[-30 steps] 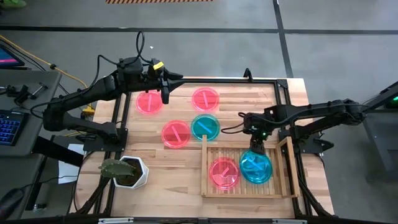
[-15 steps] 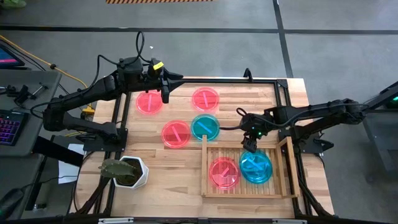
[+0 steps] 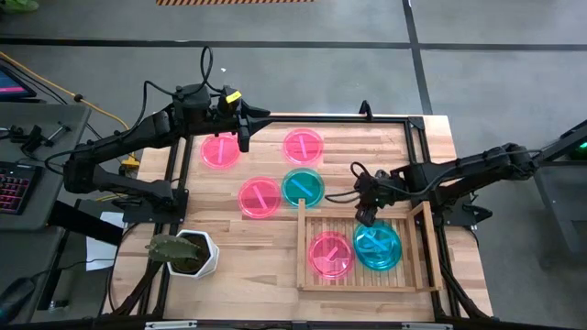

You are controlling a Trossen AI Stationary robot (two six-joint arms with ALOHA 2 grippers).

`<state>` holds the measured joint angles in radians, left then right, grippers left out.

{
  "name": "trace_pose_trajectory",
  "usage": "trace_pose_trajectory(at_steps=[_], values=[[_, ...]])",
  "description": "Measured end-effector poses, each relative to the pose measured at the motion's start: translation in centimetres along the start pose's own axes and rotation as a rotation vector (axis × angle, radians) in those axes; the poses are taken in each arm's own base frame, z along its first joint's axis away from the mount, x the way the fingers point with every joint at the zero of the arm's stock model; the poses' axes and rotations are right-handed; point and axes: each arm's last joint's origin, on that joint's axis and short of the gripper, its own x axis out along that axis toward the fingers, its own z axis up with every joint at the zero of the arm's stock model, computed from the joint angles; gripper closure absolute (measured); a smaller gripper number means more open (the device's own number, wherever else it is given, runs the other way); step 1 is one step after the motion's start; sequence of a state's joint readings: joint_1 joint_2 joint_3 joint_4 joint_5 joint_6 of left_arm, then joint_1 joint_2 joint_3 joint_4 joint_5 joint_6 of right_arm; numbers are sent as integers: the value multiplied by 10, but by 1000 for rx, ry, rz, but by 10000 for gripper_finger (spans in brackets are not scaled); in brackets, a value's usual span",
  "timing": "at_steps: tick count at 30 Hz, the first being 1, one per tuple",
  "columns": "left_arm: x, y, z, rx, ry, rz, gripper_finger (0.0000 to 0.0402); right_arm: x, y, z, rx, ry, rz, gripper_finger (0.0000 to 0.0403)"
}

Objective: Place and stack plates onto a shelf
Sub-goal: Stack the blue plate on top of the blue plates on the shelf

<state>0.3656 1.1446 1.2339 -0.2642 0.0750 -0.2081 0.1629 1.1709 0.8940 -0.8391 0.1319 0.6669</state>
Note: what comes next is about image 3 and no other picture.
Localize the pink translucent plastic plate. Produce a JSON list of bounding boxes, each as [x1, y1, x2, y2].
[[307, 230, 356, 281], [199, 132, 242, 171], [282, 127, 325, 166], [237, 176, 282, 220]]

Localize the black flat box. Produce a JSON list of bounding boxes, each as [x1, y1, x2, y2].
[[48, 199, 126, 248]]

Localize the teal translucent plastic plate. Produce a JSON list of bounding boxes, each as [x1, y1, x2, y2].
[[353, 221, 404, 272], [280, 167, 327, 209], [352, 219, 404, 271]]

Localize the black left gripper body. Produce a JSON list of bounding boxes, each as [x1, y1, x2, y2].
[[208, 85, 251, 129]]

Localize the silver metal bracket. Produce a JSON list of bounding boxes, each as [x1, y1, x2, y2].
[[401, 322, 453, 330], [144, 320, 198, 330]]

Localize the laptop screen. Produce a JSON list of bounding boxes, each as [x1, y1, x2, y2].
[[0, 63, 38, 103]]

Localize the yellow power cable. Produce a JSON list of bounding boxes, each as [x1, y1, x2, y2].
[[0, 50, 141, 169]]

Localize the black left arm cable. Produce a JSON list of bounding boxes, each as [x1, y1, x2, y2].
[[135, 45, 226, 134]]

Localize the white hexagonal planter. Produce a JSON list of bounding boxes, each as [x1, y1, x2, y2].
[[165, 228, 221, 281]]

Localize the green object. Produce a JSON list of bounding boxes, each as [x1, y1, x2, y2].
[[0, 0, 40, 14]]

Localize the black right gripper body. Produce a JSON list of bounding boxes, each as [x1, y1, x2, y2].
[[353, 169, 395, 210]]

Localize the grey desk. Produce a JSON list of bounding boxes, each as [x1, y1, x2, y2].
[[0, 101, 93, 233]]

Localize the black cable bundle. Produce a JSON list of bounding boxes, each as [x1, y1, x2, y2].
[[437, 256, 492, 320], [105, 256, 160, 317]]

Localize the keyboard with pink backlight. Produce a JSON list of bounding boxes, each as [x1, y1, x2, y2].
[[0, 160, 45, 216]]

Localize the black clamp device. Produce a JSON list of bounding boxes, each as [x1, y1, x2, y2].
[[0, 121, 72, 157]]

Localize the black aluminium table frame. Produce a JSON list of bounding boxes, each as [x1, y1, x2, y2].
[[98, 112, 494, 330]]

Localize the white paper sheet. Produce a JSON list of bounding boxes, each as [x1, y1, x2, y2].
[[85, 210, 127, 271]]

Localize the wooden slatted shelf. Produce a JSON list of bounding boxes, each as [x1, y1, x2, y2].
[[295, 198, 445, 294]]

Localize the green cactus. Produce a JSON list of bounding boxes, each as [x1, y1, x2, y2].
[[145, 233, 203, 265]]

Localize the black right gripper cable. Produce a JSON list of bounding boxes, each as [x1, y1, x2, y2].
[[324, 160, 368, 205]]

